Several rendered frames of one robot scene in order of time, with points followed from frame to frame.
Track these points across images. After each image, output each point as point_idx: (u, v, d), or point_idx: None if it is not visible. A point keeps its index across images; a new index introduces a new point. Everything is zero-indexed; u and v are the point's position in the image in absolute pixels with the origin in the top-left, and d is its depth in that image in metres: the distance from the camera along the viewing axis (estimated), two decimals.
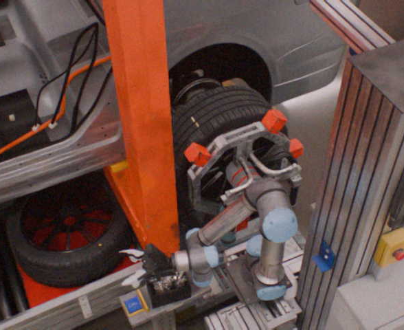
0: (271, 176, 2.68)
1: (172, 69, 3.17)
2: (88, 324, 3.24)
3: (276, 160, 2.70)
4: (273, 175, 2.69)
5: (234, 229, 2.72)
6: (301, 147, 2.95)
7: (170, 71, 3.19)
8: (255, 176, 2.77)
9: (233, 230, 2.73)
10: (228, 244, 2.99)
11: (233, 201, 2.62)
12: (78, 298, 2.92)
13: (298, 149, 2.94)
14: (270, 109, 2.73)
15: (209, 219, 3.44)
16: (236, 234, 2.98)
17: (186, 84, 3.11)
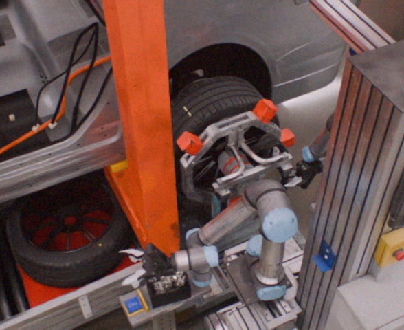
0: (262, 164, 2.73)
1: (172, 69, 3.17)
2: (88, 324, 3.24)
3: (267, 149, 2.75)
4: (264, 163, 2.74)
5: None
6: (293, 137, 3.00)
7: (170, 71, 3.19)
8: (247, 165, 2.82)
9: None
10: None
11: (225, 189, 2.67)
12: (78, 298, 2.92)
13: (289, 139, 2.99)
14: (261, 99, 2.78)
15: (203, 210, 3.49)
16: None
17: (186, 84, 3.11)
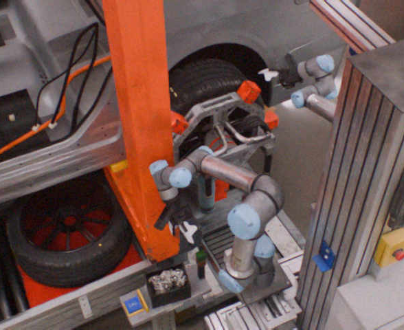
0: (245, 143, 2.83)
1: (172, 69, 3.17)
2: (88, 324, 3.24)
3: (251, 128, 2.85)
4: (247, 142, 2.83)
5: (210, 194, 2.87)
6: (277, 118, 3.09)
7: (170, 71, 3.19)
8: (231, 144, 2.92)
9: (209, 195, 2.87)
10: (207, 211, 3.14)
11: None
12: (78, 298, 2.92)
13: (273, 120, 3.09)
14: (244, 80, 2.88)
15: (192, 192, 3.58)
16: (214, 201, 3.13)
17: None
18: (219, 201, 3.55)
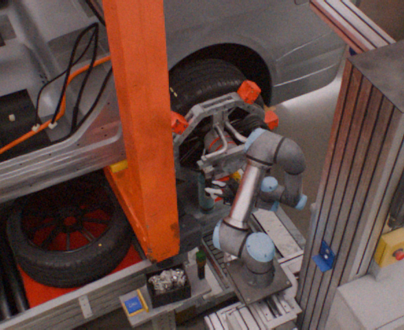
0: (245, 143, 2.83)
1: (172, 69, 3.17)
2: (88, 324, 3.24)
3: (251, 128, 2.85)
4: None
5: (210, 194, 2.87)
6: (277, 118, 3.09)
7: (170, 71, 3.19)
8: (231, 144, 2.92)
9: (209, 195, 2.87)
10: (207, 211, 3.14)
11: (209, 166, 2.77)
12: (78, 298, 2.92)
13: (273, 120, 3.09)
14: (244, 80, 2.88)
15: (192, 192, 3.58)
16: (214, 201, 3.13)
17: None
18: (219, 201, 3.55)
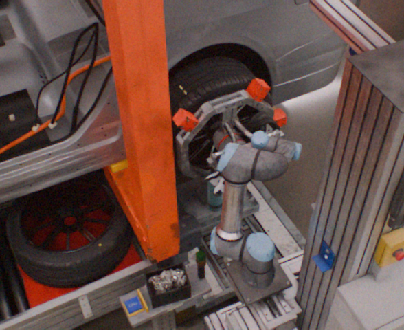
0: None
1: (172, 69, 3.17)
2: (88, 324, 3.24)
3: (260, 126, 2.86)
4: None
5: (220, 191, 2.88)
6: (285, 116, 3.10)
7: (170, 71, 3.19)
8: (240, 142, 2.93)
9: (219, 192, 2.88)
10: (216, 209, 3.15)
11: None
12: (78, 298, 2.92)
13: (282, 118, 3.10)
14: (253, 78, 2.89)
15: (199, 190, 3.59)
16: (222, 199, 3.14)
17: None
18: None
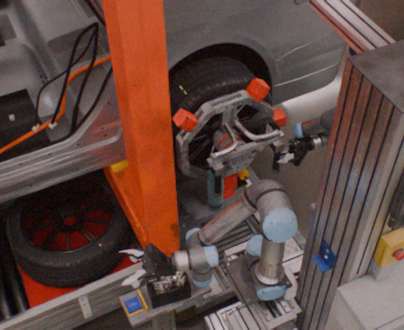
0: (254, 141, 2.84)
1: (172, 69, 3.17)
2: (88, 324, 3.24)
3: (260, 126, 2.86)
4: (256, 140, 2.84)
5: (220, 191, 2.88)
6: (285, 116, 3.10)
7: (170, 71, 3.19)
8: (240, 142, 2.93)
9: (219, 192, 2.88)
10: (216, 209, 3.15)
11: (219, 163, 2.78)
12: (78, 298, 2.92)
13: (282, 118, 3.10)
14: (253, 78, 2.89)
15: (199, 190, 3.59)
16: (222, 199, 3.14)
17: None
18: (227, 199, 3.56)
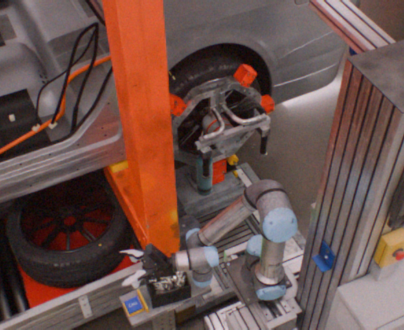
0: (242, 124, 2.92)
1: None
2: (88, 324, 3.24)
3: (247, 111, 2.94)
4: (243, 124, 2.92)
5: (208, 174, 2.96)
6: (273, 102, 3.18)
7: None
8: (229, 126, 3.00)
9: (207, 175, 2.96)
10: (205, 192, 3.22)
11: (207, 147, 2.85)
12: (78, 298, 2.92)
13: (269, 104, 3.18)
14: (241, 64, 2.96)
15: (190, 176, 3.67)
16: (211, 183, 3.22)
17: None
18: (217, 184, 3.64)
